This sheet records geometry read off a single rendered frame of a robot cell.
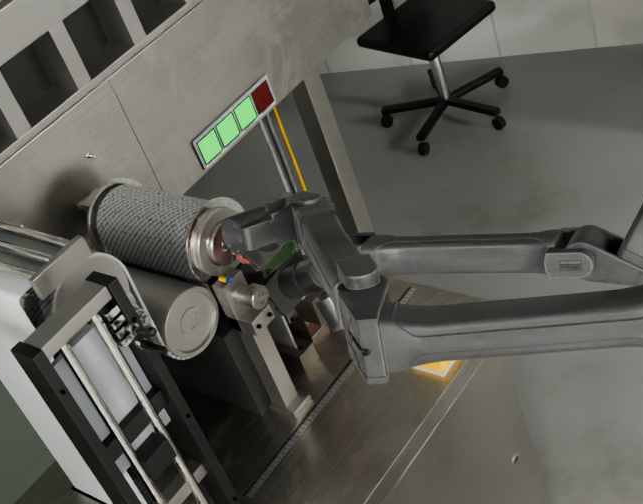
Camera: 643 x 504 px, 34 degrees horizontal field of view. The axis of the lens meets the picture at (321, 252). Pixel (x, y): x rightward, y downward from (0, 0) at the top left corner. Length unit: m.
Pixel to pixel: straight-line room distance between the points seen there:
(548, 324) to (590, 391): 1.95
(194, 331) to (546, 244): 0.59
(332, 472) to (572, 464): 1.18
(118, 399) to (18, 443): 0.51
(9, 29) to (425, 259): 0.79
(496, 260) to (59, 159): 0.80
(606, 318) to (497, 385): 1.02
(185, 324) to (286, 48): 0.80
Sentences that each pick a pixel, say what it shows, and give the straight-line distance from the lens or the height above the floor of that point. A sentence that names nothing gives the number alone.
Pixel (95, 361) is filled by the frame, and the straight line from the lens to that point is 1.50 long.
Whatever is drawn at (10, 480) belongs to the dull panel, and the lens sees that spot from 2.04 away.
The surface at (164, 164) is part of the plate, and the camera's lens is 2.10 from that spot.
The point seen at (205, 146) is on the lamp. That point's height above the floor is 1.19.
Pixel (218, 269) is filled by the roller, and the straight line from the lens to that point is 1.76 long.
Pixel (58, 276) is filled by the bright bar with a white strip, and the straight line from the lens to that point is 1.52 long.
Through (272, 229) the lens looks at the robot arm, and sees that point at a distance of 1.54.
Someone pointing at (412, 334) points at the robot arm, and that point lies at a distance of 1.09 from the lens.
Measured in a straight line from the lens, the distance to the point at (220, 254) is 1.74.
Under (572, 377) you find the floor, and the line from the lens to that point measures 3.07.
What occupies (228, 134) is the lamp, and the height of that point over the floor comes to 1.18.
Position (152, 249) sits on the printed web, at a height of 1.26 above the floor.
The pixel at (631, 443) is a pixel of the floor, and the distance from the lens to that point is 2.89.
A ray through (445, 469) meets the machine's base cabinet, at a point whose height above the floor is 0.71.
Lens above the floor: 2.21
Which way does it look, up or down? 36 degrees down
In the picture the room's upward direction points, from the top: 21 degrees counter-clockwise
